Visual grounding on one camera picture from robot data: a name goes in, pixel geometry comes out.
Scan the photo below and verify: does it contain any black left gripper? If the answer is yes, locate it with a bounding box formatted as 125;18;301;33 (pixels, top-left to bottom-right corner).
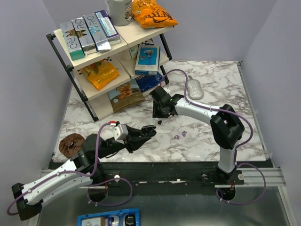
97;124;151;160

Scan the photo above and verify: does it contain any black earbud charging case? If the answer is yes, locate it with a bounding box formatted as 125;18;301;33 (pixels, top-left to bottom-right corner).
141;125;157;137

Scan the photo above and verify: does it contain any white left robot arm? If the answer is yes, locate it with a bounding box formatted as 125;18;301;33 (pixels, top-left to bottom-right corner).
12;121;156;221

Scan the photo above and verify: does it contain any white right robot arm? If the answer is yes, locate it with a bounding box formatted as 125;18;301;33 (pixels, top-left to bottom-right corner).
150;86;245;185

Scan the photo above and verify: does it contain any dark blue snack bag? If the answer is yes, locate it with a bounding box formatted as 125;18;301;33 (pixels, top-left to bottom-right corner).
135;73;162;93

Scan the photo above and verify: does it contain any brown cookie bag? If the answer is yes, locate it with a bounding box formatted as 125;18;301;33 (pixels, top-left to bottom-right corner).
108;80;145;113

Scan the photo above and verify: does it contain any blue razor box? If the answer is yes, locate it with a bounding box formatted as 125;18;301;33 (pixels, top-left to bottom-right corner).
135;45;160;75

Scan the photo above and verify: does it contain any white cup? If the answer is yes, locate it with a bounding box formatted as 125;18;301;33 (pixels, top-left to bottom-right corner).
119;45;139;61

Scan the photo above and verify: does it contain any orange snack bag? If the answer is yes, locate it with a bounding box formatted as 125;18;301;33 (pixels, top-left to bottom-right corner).
80;61;119;91

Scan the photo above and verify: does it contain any brown crumpled wrapper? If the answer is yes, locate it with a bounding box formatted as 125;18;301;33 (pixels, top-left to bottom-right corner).
59;133;85;159

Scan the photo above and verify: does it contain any purple white box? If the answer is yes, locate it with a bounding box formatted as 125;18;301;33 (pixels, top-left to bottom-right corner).
95;10;120;45

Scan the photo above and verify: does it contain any blue plastic tray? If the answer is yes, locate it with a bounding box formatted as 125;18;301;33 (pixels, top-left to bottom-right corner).
77;209;141;226

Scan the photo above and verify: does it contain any blue silver RO box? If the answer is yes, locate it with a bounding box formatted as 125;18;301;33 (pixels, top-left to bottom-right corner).
84;14;111;52

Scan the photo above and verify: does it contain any orange chips bag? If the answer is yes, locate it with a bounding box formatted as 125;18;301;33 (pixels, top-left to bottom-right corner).
132;0;178;28

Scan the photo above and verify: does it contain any teal RO box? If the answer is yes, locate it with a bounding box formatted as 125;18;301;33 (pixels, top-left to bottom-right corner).
60;21;85;61

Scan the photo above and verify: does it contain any grey printed mug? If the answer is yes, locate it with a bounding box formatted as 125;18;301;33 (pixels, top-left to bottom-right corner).
105;0;133;26

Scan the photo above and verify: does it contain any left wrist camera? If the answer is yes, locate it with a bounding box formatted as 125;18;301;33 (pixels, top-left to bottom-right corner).
113;124;128;144

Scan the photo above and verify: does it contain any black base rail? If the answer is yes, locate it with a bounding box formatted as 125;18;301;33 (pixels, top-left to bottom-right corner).
77;161;245;196

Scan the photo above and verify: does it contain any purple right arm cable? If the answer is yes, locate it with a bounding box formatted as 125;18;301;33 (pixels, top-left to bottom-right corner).
159;69;267;205

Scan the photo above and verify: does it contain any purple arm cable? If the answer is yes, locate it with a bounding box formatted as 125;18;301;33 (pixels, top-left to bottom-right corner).
159;69;267;205
6;121;133;216

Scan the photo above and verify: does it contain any black frame wooden shelf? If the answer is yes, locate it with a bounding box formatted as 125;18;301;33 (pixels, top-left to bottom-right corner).
47;21;172;121

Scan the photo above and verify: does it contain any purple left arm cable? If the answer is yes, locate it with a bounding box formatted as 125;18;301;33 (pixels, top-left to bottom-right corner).
6;121;133;216

